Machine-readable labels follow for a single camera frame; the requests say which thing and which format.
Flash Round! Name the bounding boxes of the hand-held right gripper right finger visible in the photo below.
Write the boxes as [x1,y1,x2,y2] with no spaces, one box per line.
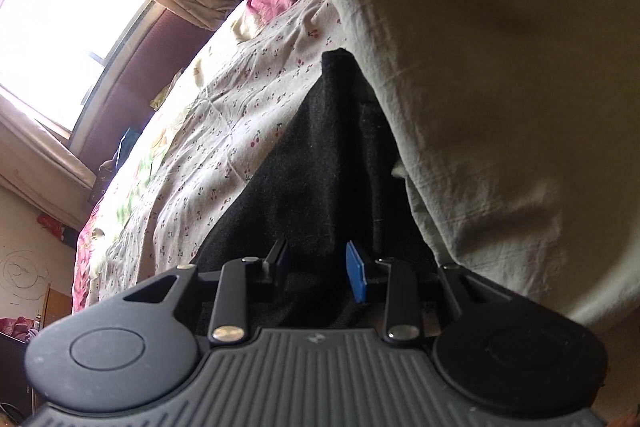
[345,240,511,344]

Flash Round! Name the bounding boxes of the bed with cherry print sheet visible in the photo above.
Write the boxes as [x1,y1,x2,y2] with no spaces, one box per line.
[72,0,321,314]

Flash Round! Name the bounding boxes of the pale green cloth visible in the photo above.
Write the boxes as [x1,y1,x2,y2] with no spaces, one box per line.
[322,0,640,334]

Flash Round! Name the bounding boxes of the red wall decoration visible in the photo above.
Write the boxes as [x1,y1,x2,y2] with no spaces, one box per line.
[37,213,79,249]

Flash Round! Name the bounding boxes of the window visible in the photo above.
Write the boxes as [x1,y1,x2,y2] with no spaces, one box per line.
[0,0,157,134]

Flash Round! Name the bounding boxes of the pink cloth cover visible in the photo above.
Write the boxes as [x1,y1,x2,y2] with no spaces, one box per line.
[0,316,44,344]

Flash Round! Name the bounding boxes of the dark blue bag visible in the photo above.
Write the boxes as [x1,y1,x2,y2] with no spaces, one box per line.
[116,127,147,168]

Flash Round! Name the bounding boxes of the maroon window seat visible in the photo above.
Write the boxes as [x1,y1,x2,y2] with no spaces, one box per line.
[70,4,217,178]

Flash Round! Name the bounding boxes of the yellow-green cloth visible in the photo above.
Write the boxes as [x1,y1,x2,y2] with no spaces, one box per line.
[150,69,184,110]

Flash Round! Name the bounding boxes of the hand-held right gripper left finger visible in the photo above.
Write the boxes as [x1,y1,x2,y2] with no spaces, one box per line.
[122,237,292,345]

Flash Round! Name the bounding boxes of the black pants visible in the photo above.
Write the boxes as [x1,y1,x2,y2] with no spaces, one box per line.
[192,48,442,343]

